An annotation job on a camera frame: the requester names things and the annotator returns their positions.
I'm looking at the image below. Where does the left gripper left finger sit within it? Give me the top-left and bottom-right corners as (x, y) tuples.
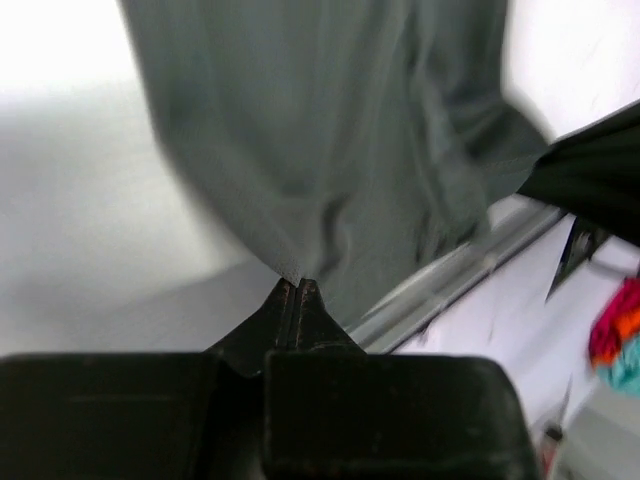
(1, 281), (295, 479)

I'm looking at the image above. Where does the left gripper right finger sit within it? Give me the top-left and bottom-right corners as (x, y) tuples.
(262, 281), (541, 479)

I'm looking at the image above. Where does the dark grey t-shirt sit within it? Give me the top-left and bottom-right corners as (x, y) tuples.
(122, 1), (546, 325)

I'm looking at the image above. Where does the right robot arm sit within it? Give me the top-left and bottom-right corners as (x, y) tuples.
(518, 103), (640, 246)

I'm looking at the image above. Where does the colourful object beyond table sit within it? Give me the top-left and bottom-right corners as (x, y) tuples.
(588, 278), (639, 398)

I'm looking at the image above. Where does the aluminium table rail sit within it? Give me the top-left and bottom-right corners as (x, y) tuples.
(346, 205), (564, 353)

